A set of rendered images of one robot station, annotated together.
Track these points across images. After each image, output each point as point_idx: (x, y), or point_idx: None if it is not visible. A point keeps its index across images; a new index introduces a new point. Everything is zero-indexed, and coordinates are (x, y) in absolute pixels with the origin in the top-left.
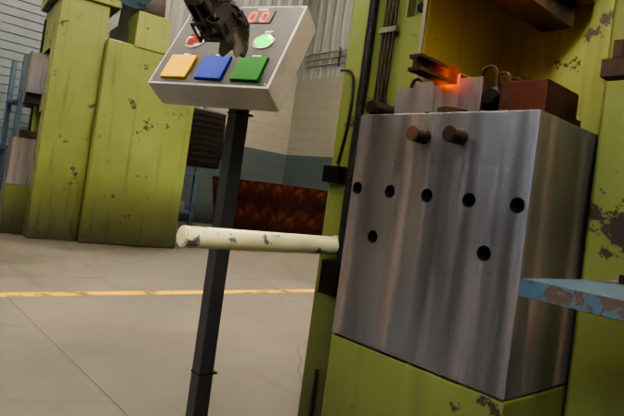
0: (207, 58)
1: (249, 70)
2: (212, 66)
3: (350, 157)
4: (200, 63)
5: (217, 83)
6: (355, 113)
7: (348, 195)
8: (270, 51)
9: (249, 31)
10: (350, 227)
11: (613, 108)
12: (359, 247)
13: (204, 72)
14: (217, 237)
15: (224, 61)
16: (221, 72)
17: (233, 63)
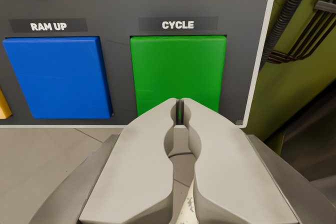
0: (21, 57)
1: (184, 91)
2: (60, 84)
3: (272, 42)
4: (7, 65)
5: (110, 122)
6: None
7: (259, 71)
8: (221, 1)
9: (280, 160)
10: (322, 183)
11: None
12: (328, 192)
13: (56, 106)
14: (198, 223)
15: (87, 66)
16: (105, 103)
17: (115, 60)
